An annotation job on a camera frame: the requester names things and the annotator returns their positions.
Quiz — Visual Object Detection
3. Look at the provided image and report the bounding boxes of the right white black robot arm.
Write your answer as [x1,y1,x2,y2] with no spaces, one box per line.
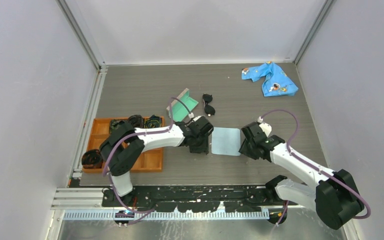
[239,121,367,230]

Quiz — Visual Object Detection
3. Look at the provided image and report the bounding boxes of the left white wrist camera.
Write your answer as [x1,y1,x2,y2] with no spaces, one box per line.
[187,113,204,124]

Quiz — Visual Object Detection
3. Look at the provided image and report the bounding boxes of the light blue lens cloth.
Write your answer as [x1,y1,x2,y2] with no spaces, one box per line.
[211,127,241,156]

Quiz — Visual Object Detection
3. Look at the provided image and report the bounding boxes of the dark camouflage rolled item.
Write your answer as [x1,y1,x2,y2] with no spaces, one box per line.
[108,119,125,134]

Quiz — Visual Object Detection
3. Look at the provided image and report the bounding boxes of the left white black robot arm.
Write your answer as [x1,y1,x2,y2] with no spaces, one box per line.
[99,115,214,207]

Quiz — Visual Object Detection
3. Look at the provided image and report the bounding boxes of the black orange rolled item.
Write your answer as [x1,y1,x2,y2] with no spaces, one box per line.
[81,149,104,169]

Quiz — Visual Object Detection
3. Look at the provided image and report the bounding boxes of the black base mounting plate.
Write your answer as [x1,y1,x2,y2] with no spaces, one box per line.
[102,184,285,213]

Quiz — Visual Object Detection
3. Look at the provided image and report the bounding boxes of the orange compartment tray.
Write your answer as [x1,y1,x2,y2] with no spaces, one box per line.
[82,116,165,174]

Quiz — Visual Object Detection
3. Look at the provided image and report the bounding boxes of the black patterned rolled item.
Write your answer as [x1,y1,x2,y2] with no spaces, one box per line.
[127,114,145,128]

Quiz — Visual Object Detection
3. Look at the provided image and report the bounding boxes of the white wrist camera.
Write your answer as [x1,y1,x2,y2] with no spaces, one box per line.
[187,113,204,124]
[257,116,272,137]

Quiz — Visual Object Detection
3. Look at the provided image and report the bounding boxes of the black sunglasses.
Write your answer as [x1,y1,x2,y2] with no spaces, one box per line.
[202,93,216,117]

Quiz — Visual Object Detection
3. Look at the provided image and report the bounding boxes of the perforated metal cable rail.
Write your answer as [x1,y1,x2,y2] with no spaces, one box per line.
[62,208,270,221]

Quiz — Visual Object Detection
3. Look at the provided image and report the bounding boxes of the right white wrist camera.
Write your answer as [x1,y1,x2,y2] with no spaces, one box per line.
[257,116,272,137]

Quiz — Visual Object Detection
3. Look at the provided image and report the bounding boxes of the beige glasses case green lining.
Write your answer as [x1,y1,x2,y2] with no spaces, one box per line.
[166,88,198,122]

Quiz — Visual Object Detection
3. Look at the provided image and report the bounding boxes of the blue patterned cloth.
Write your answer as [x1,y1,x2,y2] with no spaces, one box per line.
[241,61,299,97]

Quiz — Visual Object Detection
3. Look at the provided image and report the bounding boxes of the green yellow patterned rolled item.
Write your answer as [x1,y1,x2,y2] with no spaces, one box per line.
[144,115,163,129]

